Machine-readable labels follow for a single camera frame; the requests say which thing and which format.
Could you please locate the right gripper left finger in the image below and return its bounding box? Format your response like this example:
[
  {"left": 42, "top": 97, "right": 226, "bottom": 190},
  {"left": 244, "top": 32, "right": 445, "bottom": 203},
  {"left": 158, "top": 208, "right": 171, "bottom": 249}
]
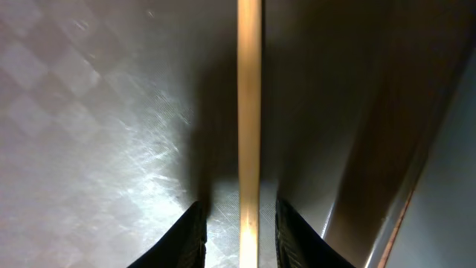
[{"left": 128, "top": 201, "right": 207, "bottom": 268}]

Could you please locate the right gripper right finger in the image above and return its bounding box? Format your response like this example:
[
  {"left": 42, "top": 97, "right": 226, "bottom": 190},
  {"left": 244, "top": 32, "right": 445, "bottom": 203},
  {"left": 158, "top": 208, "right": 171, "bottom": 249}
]
[{"left": 275, "top": 199, "right": 355, "bottom": 268}]

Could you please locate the wooden chopstick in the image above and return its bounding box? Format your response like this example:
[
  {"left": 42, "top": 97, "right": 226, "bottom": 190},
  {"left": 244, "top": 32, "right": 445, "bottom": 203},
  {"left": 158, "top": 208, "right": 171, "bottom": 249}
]
[{"left": 237, "top": 0, "right": 262, "bottom": 268}]

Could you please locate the brown serving tray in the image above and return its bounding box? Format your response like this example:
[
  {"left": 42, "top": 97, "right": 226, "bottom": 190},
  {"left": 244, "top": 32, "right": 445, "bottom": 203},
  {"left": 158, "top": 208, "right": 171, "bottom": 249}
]
[{"left": 1, "top": 0, "right": 475, "bottom": 267}]

